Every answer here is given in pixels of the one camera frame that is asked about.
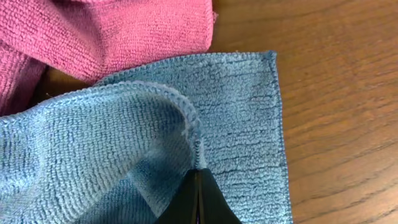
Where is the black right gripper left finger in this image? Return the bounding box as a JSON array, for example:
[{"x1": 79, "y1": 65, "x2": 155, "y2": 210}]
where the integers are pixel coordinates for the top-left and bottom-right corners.
[{"x1": 155, "y1": 170, "x2": 198, "y2": 224}]

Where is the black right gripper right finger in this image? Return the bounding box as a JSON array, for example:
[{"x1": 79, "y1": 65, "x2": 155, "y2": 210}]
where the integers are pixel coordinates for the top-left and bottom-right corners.
[{"x1": 197, "y1": 169, "x2": 241, "y2": 224}]

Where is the blue microfiber cloth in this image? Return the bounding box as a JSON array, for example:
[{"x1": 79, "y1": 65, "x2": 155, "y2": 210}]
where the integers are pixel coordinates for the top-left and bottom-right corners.
[{"x1": 1, "y1": 51, "x2": 292, "y2": 223}]

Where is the crumpled purple cloth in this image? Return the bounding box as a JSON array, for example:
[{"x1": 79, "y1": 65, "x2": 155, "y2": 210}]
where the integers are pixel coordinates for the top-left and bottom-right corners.
[{"x1": 1, "y1": 0, "x2": 216, "y2": 115}]

